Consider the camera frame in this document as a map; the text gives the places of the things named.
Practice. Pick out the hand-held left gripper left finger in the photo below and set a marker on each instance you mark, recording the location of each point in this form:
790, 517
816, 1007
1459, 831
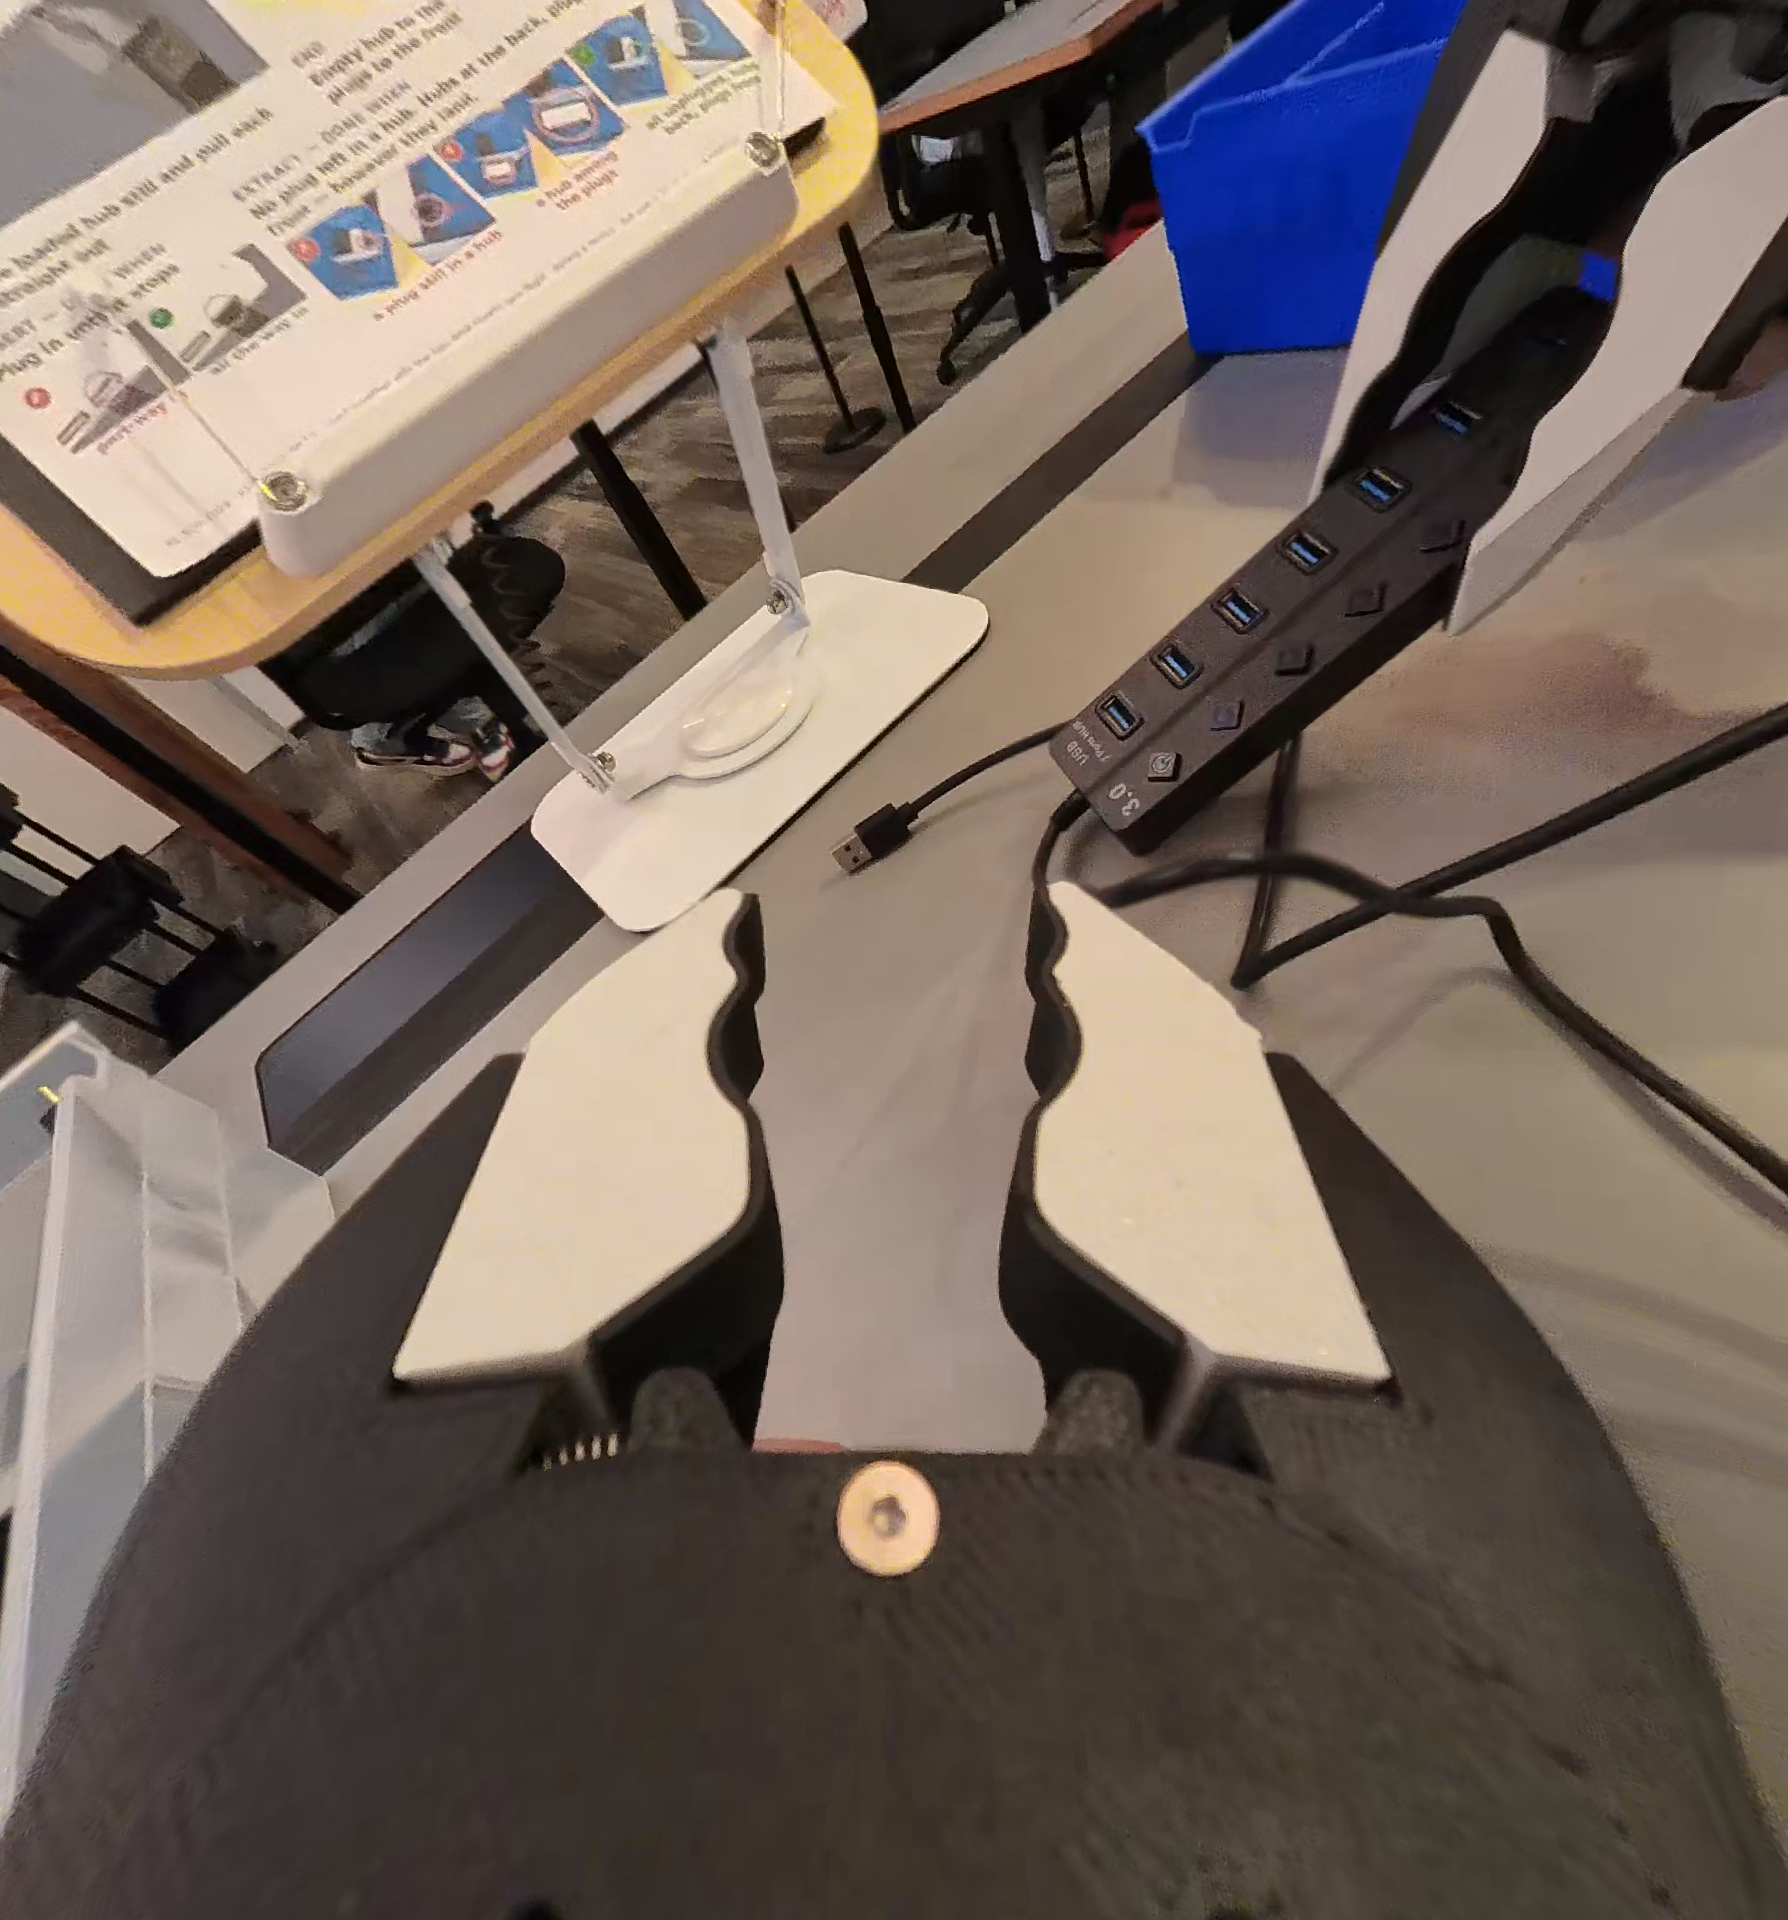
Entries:
595, 1200

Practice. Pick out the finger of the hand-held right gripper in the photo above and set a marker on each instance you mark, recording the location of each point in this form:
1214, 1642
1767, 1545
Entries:
1659, 330
1447, 180

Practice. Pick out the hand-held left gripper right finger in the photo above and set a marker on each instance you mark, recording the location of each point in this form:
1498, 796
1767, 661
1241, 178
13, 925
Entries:
1195, 1200

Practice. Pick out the black multi-port usb hub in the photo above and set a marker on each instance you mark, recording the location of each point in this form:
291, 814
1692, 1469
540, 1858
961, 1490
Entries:
1285, 661

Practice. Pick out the clear plastic bin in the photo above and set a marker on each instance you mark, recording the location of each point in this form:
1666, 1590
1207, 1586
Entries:
96, 1351

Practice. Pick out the blue plastic bin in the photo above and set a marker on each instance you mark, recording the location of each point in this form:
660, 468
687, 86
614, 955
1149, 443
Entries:
1285, 225

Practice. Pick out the long grey-top desk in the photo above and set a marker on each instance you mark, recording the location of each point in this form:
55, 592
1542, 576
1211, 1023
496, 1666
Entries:
1045, 42

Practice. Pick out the black wheeled bin rack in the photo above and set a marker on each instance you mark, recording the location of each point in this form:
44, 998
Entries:
83, 915

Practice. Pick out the printed instruction sheet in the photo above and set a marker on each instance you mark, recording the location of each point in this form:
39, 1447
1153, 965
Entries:
236, 194

